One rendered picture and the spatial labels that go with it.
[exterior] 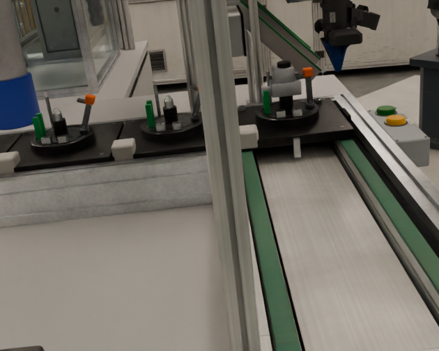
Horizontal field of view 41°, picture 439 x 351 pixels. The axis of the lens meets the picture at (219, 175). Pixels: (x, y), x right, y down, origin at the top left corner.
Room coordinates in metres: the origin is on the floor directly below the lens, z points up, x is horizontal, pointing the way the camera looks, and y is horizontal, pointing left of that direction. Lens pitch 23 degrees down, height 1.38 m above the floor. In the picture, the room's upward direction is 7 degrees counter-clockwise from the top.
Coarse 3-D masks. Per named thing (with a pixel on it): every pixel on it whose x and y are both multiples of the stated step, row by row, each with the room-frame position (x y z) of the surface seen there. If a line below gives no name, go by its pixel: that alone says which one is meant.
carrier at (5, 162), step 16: (48, 112) 1.31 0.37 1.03; (64, 128) 1.25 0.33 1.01; (80, 128) 1.29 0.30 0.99; (96, 128) 1.34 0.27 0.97; (112, 128) 1.32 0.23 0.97; (16, 144) 1.29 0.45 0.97; (32, 144) 1.22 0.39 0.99; (48, 144) 1.20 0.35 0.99; (64, 144) 1.19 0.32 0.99; (80, 144) 1.21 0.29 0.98; (96, 144) 1.22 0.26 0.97; (0, 160) 1.14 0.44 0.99; (16, 160) 1.15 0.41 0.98; (32, 160) 1.17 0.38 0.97; (48, 160) 1.16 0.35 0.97; (64, 160) 1.14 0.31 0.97; (80, 160) 1.14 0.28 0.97; (96, 160) 1.14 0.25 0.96; (112, 160) 1.15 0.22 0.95
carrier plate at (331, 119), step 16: (240, 112) 1.33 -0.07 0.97; (320, 112) 1.26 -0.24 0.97; (336, 112) 1.25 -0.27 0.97; (272, 128) 1.19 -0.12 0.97; (288, 128) 1.18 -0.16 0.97; (304, 128) 1.17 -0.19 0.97; (320, 128) 1.16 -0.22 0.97; (336, 128) 1.15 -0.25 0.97; (352, 128) 1.13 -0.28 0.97; (272, 144) 1.13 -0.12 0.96; (288, 144) 1.13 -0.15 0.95
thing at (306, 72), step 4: (304, 68) 1.25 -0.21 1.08; (308, 68) 1.25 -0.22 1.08; (304, 72) 1.24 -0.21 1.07; (308, 72) 1.24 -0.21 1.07; (312, 72) 1.24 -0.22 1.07; (296, 76) 1.25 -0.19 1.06; (300, 76) 1.25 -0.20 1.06; (304, 76) 1.24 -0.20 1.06; (308, 76) 1.24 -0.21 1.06; (312, 76) 1.24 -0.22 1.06; (308, 80) 1.24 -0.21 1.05; (308, 84) 1.24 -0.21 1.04; (308, 88) 1.24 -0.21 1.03; (308, 92) 1.24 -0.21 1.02; (308, 96) 1.24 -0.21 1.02; (312, 96) 1.24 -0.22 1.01; (308, 100) 1.24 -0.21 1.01; (312, 100) 1.24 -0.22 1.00
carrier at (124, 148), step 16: (160, 112) 1.31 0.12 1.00; (176, 112) 1.25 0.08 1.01; (128, 128) 1.31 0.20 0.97; (144, 128) 1.23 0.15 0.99; (160, 128) 1.20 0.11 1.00; (176, 128) 1.19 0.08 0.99; (192, 128) 1.20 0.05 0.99; (112, 144) 1.15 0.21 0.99; (128, 144) 1.14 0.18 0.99; (144, 144) 1.18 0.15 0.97; (160, 144) 1.17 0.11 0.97; (176, 144) 1.16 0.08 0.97; (192, 144) 1.15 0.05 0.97
